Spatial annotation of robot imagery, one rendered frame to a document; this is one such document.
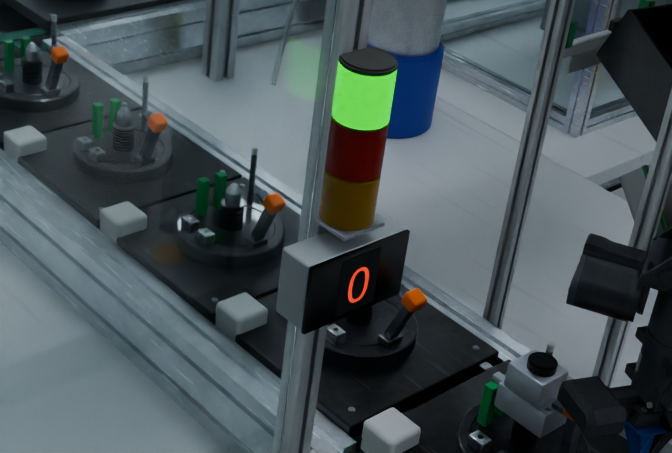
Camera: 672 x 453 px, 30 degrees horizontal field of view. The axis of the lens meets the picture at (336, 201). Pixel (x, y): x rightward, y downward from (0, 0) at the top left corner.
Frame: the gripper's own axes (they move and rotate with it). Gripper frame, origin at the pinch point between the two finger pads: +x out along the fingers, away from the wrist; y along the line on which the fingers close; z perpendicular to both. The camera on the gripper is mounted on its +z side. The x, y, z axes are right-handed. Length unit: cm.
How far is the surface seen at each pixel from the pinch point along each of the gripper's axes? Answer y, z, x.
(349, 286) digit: -26.5, -13.3, -11.3
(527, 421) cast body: -6.0, -10.4, 5.5
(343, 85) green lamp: -28.9, -15.3, -30.5
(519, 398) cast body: -6.6, -11.9, 3.7
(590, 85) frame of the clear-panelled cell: 54, -98, 13
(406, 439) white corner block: -16.4, -15.6, 10.5
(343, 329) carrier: -16.5, -34.4, 10.0
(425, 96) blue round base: 24, -102, 15
